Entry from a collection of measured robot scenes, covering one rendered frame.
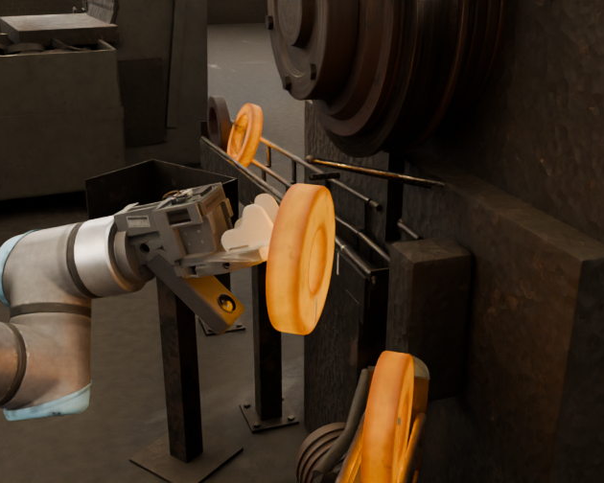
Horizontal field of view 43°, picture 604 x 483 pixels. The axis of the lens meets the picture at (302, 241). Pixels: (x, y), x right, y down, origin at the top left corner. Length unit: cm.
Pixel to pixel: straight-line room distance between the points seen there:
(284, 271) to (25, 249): 33
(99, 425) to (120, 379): 23
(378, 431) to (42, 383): 36
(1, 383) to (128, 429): 130
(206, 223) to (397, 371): 25
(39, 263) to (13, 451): 126
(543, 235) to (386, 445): 34
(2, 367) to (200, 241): 23
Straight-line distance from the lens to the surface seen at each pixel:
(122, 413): 218
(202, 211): 79
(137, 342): 251
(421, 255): 107
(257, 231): 78
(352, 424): 110
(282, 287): 73
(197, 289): 84
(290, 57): 124
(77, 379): 89
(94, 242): 85
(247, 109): 212
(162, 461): 198
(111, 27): 394
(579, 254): 93
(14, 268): 92
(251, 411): 212
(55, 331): 88
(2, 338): 84
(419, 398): 95
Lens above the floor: 121
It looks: 22 degrees down
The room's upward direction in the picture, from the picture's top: straight up
